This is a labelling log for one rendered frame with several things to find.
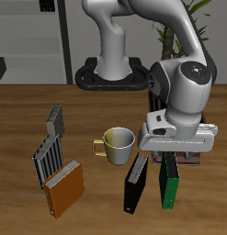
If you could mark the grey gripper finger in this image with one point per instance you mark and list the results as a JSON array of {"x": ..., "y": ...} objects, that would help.
[
  {"x": 155, "y": 154},
  {"x": 188, "y": 155}
]

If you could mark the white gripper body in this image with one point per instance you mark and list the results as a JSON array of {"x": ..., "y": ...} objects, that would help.
[{"x": 176, "y": 145}]

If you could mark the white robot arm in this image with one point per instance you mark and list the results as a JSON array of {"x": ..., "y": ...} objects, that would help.
[{"x": 182, "y": 91}]

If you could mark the green book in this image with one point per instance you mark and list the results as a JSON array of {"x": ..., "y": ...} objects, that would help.
[{"x": 170, "y": 189}]

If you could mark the dark brown desk caddy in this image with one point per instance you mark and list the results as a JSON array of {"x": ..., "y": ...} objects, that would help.
[{"x": 155, "y": 104}]

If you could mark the orange book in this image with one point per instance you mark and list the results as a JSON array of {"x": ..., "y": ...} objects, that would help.
[{"x": 67, "y": 192}]

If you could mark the grey book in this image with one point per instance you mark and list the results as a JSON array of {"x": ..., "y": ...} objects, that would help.
[{"x": 58, "y": 122}]

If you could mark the black and white striped book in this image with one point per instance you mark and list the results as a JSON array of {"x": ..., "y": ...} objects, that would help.
[{"x": 50, "y": 159}]

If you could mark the yellow and white mug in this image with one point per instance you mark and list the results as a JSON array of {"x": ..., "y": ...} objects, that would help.
[{"x": 118, "y": 150}]

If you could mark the green pot plant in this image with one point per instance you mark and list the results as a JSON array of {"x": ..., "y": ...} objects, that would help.
[{"x": 167, "y": 42}]

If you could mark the grey shelf unit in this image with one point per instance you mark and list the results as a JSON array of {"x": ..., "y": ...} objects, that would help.
[{"x": 29, "y": 46}]

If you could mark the flat black base plate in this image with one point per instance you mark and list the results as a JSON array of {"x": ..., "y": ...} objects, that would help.
[{"x": 84, "y": 80}]

